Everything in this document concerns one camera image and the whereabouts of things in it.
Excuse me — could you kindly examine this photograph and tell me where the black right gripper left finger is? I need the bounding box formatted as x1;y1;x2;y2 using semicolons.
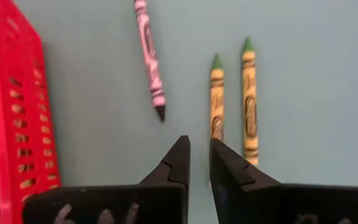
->
22;134;191;224

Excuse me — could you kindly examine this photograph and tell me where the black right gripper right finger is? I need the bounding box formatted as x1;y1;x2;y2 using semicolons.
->
209;138;358;224

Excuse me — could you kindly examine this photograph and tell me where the green crayon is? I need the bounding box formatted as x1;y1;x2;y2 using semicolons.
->
209;53;226;142
240;36;260;166

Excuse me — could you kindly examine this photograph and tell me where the pink crayon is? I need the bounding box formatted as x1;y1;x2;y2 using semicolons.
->
134;0;167;123

